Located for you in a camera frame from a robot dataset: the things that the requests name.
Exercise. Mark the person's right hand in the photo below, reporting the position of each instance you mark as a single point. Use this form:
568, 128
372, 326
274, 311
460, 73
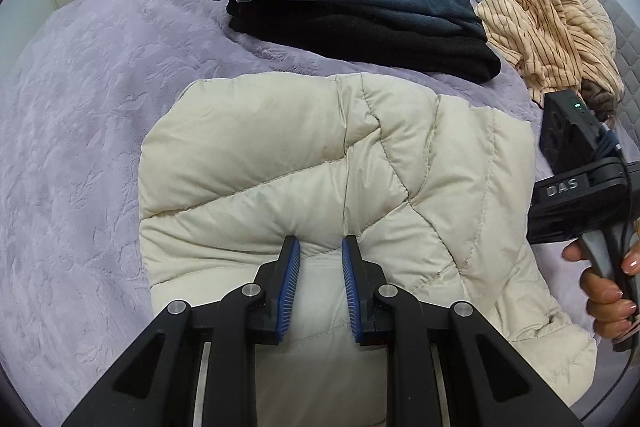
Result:
600, 302

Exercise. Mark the beige striped shirt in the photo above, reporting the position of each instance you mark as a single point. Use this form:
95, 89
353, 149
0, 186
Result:
540, 22

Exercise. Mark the cream puffer jacket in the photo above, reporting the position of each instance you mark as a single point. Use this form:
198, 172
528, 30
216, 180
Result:
300, 147

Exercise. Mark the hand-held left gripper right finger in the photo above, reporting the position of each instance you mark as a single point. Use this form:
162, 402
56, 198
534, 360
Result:
350, 292

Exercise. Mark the purple blanket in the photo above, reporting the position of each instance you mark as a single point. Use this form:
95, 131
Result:
100, 107

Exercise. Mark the folded black garment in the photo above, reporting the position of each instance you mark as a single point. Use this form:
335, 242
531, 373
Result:
375, 42

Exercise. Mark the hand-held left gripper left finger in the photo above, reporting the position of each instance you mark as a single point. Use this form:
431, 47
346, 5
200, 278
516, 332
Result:
290, 292

